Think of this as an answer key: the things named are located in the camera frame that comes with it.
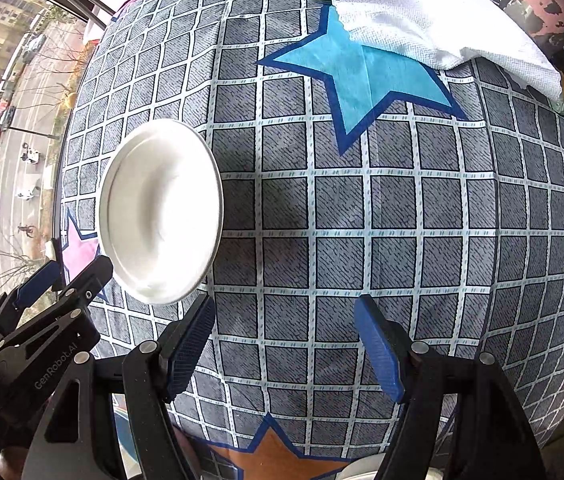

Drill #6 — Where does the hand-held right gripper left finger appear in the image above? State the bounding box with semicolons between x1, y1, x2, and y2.
22;294;217;480

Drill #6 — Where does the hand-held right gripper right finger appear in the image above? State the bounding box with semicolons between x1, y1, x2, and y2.
353;294;548;480

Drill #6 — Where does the checkered star tablecloth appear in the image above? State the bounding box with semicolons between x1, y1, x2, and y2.
59;0;564;480

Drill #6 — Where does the small white bowl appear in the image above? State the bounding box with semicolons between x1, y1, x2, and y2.
98;118;225;305

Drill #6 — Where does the white towel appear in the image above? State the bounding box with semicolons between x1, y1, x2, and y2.
332;0;563;104

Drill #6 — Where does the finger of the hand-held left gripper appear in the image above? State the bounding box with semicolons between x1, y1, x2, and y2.
59;255;114;322
0;260;63;317

